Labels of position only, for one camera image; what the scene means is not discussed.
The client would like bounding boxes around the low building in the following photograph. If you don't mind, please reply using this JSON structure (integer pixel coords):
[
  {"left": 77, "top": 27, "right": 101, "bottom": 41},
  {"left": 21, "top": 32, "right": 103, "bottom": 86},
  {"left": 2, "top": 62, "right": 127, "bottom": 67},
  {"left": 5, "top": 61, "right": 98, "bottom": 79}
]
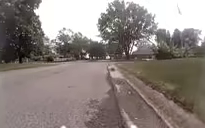
[{"left": 131, "top": 46, "right": 157, "bottom": 61}]

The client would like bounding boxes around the pale concrete kerb gutter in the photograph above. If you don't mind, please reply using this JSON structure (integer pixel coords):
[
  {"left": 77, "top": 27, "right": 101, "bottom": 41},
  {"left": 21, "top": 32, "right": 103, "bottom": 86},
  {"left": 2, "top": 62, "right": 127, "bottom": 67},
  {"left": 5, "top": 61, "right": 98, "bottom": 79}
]
[{"left": 106, "top": 63, "right": 205, "bottom": 128}]

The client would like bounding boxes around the large broad-crowned tree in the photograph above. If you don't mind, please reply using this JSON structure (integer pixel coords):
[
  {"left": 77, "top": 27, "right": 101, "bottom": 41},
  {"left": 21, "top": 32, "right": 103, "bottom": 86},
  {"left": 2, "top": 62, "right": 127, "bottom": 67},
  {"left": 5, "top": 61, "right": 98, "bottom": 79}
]
[{"left": 97, "top": 0, "right": 158, "bottom": 61}]

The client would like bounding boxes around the grey asphalt road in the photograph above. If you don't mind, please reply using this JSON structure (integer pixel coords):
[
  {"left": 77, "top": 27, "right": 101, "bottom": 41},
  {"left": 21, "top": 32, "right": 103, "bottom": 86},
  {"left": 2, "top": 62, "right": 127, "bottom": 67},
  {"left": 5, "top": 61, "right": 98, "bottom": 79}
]
[{"left": 0, "top": 60, "right": 124, "bottom": 128}]

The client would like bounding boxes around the grass verge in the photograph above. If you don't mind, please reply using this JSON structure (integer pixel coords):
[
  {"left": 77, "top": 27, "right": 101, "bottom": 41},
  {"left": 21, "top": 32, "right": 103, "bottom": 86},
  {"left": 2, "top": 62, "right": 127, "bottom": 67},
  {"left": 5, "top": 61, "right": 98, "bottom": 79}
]
[{"left": 116, "top": 57, "right": 205, "bottom": 127}]

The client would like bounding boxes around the group of trees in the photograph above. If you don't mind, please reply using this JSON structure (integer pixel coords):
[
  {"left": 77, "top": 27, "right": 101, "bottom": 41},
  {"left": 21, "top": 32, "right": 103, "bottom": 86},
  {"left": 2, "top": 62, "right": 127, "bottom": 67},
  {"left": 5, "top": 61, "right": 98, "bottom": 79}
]
[{"left": 154, "top": 27, "right": 205, "bottom": 60}]

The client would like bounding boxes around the tall dark tree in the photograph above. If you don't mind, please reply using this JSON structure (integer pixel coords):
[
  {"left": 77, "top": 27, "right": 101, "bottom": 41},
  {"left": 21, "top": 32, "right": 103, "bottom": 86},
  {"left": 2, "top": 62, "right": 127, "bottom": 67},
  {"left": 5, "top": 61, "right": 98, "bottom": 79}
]
[{"left": 0, "top": 0, "right": 46, "bottom": 64}]

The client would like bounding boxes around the flag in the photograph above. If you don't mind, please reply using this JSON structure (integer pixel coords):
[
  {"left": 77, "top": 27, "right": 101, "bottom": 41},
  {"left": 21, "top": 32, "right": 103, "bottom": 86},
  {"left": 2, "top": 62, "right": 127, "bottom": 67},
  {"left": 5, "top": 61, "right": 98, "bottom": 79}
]
[{"left": 176, "top": 3, "right": 183, "bottom": 16}]

